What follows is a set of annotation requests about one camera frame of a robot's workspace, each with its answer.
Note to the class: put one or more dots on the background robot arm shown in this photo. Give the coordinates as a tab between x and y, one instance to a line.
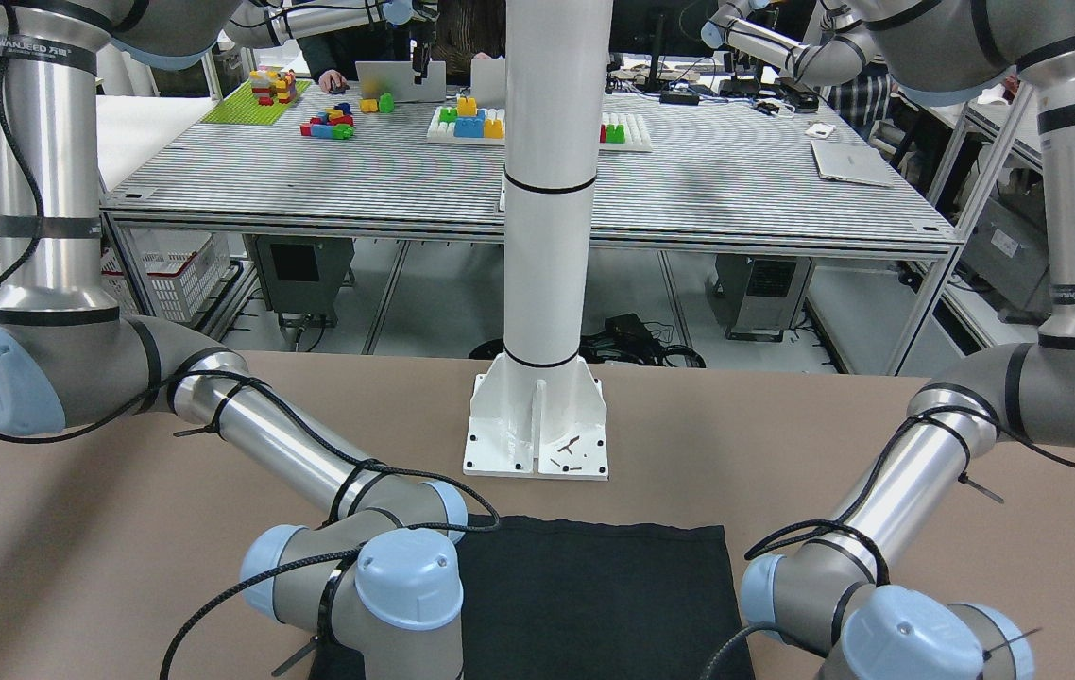
848	49

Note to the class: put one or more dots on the striped workbench table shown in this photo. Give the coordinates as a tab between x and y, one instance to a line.
720	177

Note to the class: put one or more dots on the black graphic t-shirt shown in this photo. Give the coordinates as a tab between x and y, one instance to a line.
561	599

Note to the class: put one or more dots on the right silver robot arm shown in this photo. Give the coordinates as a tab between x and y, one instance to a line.
381	574

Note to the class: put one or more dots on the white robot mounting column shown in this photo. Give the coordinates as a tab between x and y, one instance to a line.
538	411

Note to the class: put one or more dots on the grey computer tower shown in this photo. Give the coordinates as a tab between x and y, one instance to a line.
761	294
301	276

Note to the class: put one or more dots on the silver closed laptop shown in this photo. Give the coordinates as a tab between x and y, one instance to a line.
860	164

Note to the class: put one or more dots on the green lego baseplate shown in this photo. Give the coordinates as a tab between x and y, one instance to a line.
261	101

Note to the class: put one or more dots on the open silver laptop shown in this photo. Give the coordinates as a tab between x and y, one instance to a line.
397	78

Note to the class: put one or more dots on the white plastic basket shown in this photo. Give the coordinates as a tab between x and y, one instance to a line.
182	267

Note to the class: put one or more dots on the pile of coloured bricks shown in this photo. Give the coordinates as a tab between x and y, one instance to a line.
333	124

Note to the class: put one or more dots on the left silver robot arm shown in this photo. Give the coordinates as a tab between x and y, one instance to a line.
823	584

